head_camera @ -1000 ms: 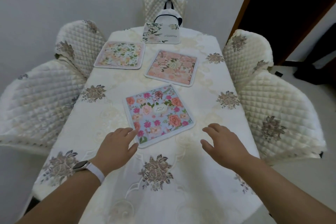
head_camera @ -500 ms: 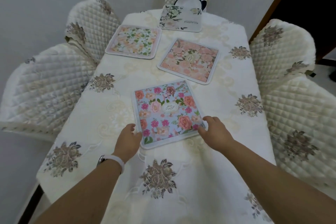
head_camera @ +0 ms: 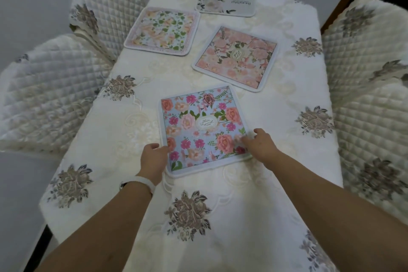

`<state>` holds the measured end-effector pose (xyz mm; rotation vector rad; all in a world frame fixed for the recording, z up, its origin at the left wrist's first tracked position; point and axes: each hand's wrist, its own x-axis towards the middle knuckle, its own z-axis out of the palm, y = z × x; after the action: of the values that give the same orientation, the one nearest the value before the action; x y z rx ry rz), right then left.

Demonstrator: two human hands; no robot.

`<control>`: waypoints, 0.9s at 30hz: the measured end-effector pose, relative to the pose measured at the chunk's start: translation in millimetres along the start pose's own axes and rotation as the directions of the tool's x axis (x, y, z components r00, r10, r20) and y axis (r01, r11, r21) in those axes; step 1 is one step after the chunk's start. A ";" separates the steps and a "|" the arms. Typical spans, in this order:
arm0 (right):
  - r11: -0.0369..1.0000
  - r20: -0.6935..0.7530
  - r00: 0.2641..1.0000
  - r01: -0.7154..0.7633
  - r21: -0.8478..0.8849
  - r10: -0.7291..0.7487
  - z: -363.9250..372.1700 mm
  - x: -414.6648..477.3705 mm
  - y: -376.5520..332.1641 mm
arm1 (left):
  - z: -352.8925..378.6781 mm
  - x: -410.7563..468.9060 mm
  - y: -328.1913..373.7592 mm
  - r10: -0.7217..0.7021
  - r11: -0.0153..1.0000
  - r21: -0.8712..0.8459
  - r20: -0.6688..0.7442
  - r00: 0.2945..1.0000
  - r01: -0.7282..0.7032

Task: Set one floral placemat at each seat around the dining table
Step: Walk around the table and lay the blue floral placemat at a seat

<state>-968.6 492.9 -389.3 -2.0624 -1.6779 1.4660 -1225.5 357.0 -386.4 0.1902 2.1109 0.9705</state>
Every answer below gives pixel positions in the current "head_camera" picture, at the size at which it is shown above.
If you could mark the green leaf orange flower placemat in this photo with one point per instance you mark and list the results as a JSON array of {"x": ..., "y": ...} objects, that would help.
[{"x": 162, "y": 31}]

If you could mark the smartwatch with white band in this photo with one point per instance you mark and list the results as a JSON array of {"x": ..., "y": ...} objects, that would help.
[{"x": 140, "y": 182}]

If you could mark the table with cream tablecloth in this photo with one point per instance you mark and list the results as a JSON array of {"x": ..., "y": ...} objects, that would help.
[{"x": 178, "y": 71}]

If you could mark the person's left forearm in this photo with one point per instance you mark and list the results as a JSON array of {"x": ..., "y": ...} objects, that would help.
[{"x": 102, "y": 233}]

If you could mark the person's left hand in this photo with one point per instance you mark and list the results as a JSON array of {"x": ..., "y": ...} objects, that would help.
[{"x": 153, "y": 163}]

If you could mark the person's right hand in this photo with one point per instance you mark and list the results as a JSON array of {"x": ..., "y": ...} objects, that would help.
[{"x": 263, "y": 149}]

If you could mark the person's right forearm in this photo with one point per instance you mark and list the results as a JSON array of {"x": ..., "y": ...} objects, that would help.
[{"x": 334, "y": 217}]

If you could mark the blue floral placemat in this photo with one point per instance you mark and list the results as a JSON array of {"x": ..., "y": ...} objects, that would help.
[{"x": 197, "y": 125}]

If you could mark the pink floral placemat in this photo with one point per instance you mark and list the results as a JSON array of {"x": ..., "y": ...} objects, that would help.
[{"x": 236, "y": 58}]

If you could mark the cream quilted chair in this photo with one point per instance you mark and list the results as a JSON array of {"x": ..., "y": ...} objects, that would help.
[
  {"x": 376, "y": 134},
  {"x": 105, "y": 7},
  {"x": 360, "y": 45},
  {"x": 47, "y": 90}
]

